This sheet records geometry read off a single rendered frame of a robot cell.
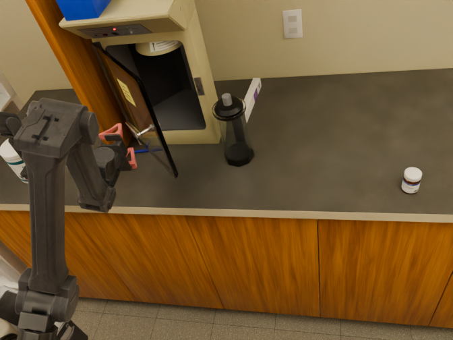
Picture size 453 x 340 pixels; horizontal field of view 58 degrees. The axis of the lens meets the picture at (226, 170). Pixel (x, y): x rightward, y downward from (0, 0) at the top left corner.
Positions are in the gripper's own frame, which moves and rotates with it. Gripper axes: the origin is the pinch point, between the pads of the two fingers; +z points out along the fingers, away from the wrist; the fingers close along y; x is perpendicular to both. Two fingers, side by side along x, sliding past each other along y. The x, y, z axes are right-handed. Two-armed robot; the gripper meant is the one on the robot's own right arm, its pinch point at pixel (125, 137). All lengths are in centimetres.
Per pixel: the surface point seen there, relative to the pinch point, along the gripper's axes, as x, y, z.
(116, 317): 50, -118, -4
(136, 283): 29, -88, -1
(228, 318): -10, -119, -1
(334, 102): -63, -25, 43
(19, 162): 48.0, -12.5, 4.6
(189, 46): -20.6, 16.2, 21.3
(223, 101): -29.0, 0.6, 13.7
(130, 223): 12.3, -39.0, -2.8
